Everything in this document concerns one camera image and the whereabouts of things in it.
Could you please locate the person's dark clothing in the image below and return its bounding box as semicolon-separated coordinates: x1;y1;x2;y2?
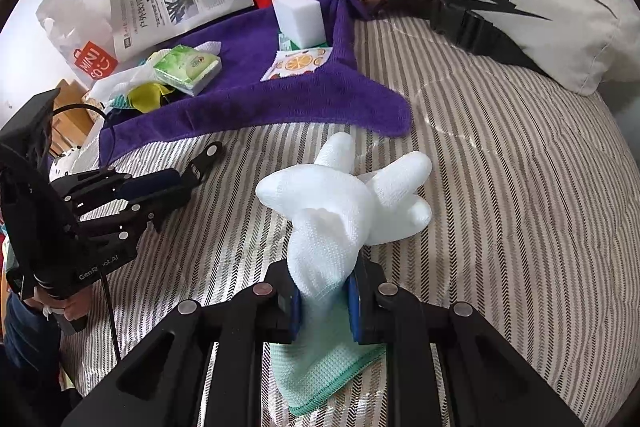
0;292;66;408

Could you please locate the white sponge block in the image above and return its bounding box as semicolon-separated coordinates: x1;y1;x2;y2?
271;0;327;48

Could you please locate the green tissue pack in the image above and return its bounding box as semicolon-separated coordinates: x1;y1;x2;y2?
152;46;222;96

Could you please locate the purple towel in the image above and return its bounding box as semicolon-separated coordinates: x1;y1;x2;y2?
97;0;413;168

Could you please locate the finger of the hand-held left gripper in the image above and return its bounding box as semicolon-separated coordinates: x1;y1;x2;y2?
70;184;193;240
60;141;224;208

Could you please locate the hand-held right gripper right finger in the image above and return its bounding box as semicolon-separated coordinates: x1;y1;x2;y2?
346;257;586;427

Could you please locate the yellow pouch with black stripes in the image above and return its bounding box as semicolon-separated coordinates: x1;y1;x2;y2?
125;81;178;114

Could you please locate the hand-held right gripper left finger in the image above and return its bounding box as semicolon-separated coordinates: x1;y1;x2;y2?
60;259;303;427

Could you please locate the fruit print packet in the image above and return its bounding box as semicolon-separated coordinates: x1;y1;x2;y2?
260;44;335;82

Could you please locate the white glove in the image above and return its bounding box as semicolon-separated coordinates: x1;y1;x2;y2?
255;132;433;303

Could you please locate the white plastic shopping bag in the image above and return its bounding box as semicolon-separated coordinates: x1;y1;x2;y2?
35;0;146;85

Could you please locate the wooden headboard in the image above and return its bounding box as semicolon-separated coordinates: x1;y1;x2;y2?
50;78;108;158

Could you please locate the person's left hand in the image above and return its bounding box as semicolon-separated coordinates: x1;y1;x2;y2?
30;292;93;323

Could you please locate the pastel printed bedding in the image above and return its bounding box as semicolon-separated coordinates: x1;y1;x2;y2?
47;146;103;182

